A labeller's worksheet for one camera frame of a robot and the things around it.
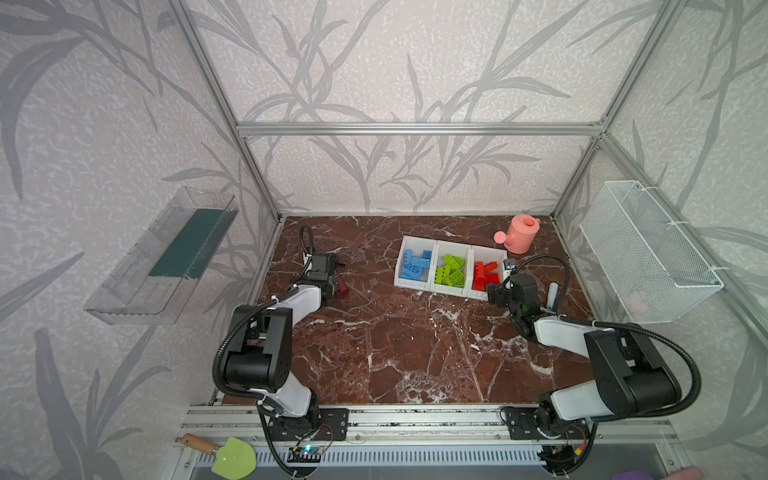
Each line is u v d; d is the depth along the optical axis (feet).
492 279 3.19
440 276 3.23
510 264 2.66
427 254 3.43
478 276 3.15
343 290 3.16
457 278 3.17
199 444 2.31
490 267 3.33
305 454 2.36
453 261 3.43
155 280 2.13
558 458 2.42
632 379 1.44
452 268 3.33
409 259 3.37
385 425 2.47
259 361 1.50
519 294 2.37
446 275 3.25
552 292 3.23
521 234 3.36
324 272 2.46
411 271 3.24
